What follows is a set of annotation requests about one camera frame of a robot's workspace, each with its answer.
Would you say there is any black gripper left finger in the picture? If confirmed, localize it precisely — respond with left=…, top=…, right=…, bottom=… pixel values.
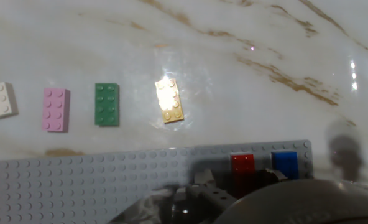
left=185, top=168, right=237, bottom=213

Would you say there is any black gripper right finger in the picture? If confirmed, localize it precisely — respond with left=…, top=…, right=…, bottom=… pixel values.
left=258, top=167, right=289, bottom=188

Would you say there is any blue long Lego brick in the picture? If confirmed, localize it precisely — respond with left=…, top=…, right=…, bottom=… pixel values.
left=270, top=151, right=300, bottom=180

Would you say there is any red long Lego brick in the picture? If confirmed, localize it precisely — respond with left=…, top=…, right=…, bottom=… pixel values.
left=230, top=153, right=256, bottom=198

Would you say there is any yellow Lego brick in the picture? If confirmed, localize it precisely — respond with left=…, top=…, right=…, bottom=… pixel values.
left=154, top=77, right=185, bottom=124

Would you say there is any grey Lego baseplate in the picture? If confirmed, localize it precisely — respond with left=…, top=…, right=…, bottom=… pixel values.
left=0, top=139, right=314, bottom=224

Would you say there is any green Lego brick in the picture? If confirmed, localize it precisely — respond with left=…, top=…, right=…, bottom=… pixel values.
left=94, top=82, right=121, bottom=127

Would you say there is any light pink Lego brick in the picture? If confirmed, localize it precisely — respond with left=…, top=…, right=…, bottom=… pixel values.
left=41, top=87, right=71, bottom=133

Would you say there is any white marble pattern board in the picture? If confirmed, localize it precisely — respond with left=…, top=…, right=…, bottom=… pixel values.
left=0, top=0, right=368, bottom=194

